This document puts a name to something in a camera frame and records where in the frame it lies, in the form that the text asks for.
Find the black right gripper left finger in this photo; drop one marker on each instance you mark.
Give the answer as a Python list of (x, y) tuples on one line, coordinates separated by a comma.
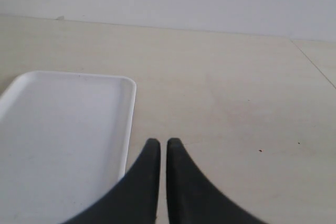
[(134, 198)]

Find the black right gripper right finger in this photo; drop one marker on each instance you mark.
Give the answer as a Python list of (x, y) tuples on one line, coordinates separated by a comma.
[(190, 195)]

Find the white rectangular plastic tray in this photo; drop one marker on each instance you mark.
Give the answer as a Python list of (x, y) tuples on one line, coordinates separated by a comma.
[(64, 143)]

